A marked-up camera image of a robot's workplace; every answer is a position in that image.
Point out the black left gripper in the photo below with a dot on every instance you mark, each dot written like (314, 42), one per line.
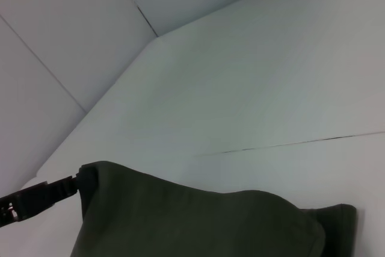
(21, 206)

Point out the dark green shirt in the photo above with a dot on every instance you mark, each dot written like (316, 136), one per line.
(195, 218)

